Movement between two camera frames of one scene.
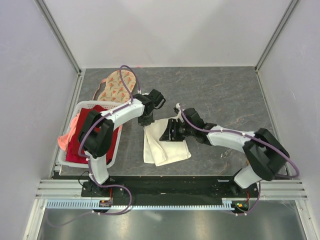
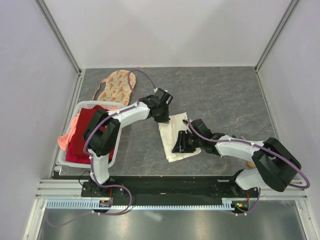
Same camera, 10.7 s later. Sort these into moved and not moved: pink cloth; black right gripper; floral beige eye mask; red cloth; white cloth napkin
Moved: black right gripper; white cloth napkin
Not moved: floral beige eye mask; red cloth; pink cloth
